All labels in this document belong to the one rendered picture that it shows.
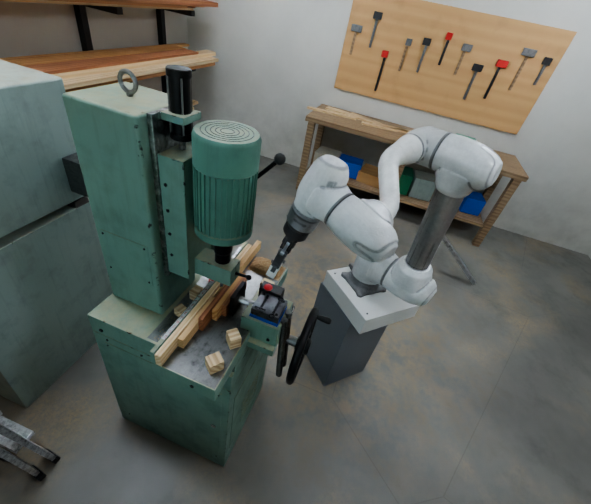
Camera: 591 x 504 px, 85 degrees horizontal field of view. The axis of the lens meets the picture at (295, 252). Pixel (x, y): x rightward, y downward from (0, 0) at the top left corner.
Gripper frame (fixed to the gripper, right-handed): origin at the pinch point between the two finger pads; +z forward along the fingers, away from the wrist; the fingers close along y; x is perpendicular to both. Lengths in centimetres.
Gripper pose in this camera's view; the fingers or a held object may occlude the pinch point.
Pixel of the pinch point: (273, 269)
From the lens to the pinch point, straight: 104.4
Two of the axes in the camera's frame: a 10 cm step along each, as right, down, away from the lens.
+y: -3.3, 5.4, -7.8
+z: -4.0, 6.6, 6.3
